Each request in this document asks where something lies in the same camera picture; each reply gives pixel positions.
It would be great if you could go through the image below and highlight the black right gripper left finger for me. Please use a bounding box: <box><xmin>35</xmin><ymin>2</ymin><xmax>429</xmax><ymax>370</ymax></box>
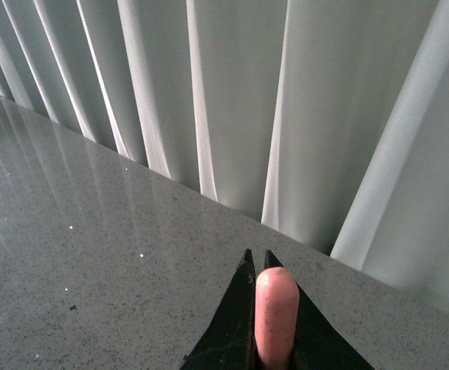
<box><xmin>181</xmin><ymin>249</ymin><xmax>256</xmax><ymax>370</ymax></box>

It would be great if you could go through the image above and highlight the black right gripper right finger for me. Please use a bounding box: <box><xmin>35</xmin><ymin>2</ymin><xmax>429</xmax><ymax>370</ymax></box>
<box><xmin>264</xmin><ymin>250</ymin><xmax>373</xmax><ymax>369</ymax></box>

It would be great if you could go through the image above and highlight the pink chopstick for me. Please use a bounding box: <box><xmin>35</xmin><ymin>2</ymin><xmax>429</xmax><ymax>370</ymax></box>
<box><xmin>254</xmin><ymin>267</ymin><xmax>300</xmax><ymax>369</ymax></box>

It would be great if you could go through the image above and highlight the white pleated curtain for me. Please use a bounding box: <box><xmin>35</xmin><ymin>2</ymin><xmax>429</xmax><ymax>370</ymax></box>
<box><xmin>0</xmin><ymin>1</ymin><xmax>449</xmax><ymax>310</ymax></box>

